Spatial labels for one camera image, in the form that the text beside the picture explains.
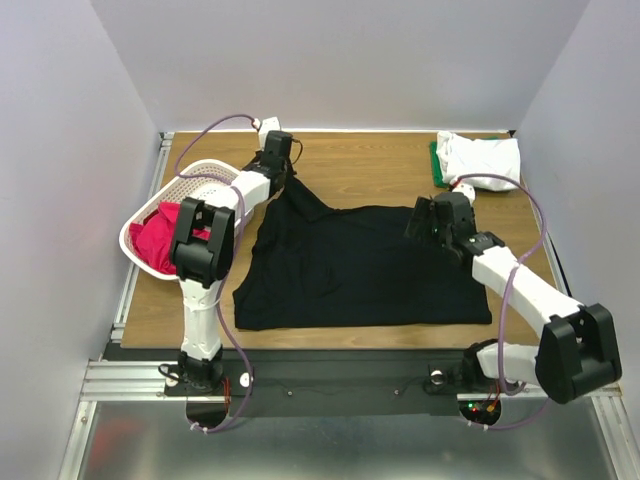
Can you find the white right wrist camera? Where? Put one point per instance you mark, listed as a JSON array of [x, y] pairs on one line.
[[467, 190]]

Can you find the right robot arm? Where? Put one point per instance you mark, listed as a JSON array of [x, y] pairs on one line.
[[577, 351]]

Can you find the white perforated plastic basket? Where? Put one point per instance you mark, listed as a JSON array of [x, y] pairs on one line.
[[204, 178]]

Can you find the black t shirt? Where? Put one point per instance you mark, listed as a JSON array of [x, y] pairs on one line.
[[314, 266]]

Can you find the green folded t shirt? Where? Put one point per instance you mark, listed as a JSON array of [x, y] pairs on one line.
[[435, 165]]

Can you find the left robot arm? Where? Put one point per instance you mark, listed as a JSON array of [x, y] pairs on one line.
[[202, 250]]

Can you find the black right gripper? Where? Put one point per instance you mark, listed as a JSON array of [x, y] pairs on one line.
[[420, 220]]

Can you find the white folded t shirt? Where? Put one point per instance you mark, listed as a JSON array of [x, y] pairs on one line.
[[506, 160]]

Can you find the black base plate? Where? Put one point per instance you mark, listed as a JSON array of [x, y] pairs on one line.
[[333, 382]]

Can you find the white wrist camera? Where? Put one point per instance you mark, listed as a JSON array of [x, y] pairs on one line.
[[263, 126], [467, 190]]

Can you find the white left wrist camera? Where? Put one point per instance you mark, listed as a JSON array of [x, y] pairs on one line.
[[263, 126]]

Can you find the pink t shirt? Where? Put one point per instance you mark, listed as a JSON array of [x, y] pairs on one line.
[[151, 238]]

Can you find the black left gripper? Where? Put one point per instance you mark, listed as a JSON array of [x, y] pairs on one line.
[[289, 167]]

